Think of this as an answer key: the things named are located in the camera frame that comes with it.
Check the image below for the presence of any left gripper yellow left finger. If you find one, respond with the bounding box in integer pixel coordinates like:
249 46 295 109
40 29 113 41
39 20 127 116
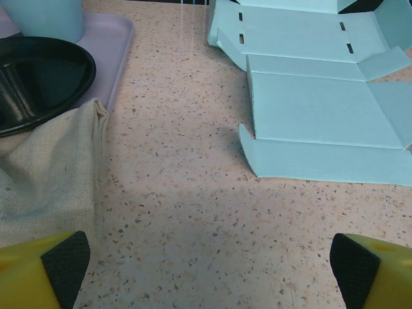
0 230 91 309

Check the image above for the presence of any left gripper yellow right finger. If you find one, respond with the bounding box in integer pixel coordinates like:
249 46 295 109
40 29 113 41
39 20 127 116
330 233 412 309

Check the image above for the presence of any light blue paper box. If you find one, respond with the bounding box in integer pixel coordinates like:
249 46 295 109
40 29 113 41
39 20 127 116
205 0 412 187

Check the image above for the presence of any beige cloth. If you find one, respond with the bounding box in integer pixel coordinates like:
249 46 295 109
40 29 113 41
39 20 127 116
0 98 109 248

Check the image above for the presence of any black round plate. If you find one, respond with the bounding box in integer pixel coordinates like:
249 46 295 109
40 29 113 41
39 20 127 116
0 36 97 138

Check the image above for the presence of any lavender plastic tray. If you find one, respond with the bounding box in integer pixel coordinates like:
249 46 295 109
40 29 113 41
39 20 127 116
0 6 135 112

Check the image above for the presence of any light blue mug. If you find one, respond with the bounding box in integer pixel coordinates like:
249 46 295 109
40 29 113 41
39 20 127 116
1 0 84 44

